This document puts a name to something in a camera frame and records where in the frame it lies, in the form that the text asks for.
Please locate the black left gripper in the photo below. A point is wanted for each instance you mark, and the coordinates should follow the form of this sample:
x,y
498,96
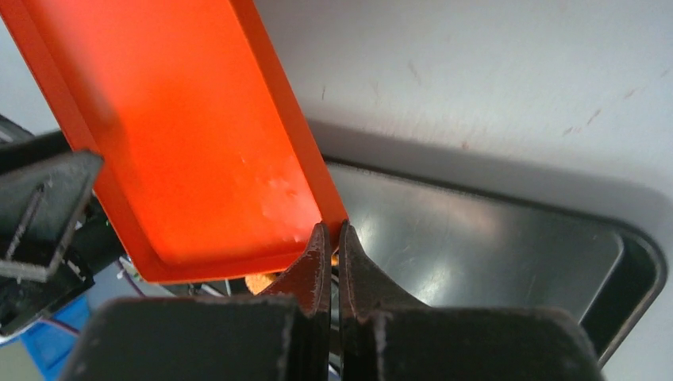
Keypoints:
x,y
55,235

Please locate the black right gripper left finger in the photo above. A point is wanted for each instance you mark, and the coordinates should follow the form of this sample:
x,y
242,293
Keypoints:
x,y
306,285

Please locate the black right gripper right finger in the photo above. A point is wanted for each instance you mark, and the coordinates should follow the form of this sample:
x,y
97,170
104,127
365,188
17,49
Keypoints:
x,y
364,290

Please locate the black baking tray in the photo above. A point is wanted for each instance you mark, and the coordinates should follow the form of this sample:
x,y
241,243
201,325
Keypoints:
x,y
450,247

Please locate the orange box lid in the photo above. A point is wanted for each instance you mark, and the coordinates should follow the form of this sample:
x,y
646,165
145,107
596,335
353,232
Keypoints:
x,y
211,170

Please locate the orange swirl cookie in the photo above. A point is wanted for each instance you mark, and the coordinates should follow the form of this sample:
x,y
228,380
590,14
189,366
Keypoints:
x,y
257,283

